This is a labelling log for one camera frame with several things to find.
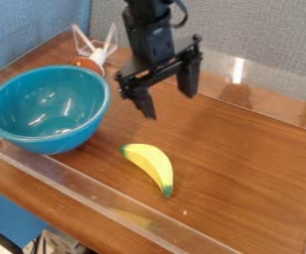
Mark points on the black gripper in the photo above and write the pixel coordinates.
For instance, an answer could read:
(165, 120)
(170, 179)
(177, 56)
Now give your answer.
(138, 74)

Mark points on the yellow wedge object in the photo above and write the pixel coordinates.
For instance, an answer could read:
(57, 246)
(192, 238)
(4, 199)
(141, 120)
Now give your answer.
(153, 162)

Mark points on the blue bowl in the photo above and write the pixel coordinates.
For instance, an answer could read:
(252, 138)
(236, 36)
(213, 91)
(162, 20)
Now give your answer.
(51, 108)

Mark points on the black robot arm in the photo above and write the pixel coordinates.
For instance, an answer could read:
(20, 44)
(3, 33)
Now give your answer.
(157, 56)

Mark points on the orange white plunger toy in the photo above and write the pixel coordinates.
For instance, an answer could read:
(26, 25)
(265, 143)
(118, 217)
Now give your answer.
(93, 62)

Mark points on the clear acrylic back barrier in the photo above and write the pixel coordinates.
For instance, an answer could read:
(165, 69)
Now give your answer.
(257, 87)

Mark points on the clear acrylic barrier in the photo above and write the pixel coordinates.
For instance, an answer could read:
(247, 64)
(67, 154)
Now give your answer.
(257, 87)
(173, 235)

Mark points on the clear acrylic front barrier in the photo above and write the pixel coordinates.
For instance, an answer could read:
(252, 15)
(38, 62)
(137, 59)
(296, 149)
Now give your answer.
(173, 235)

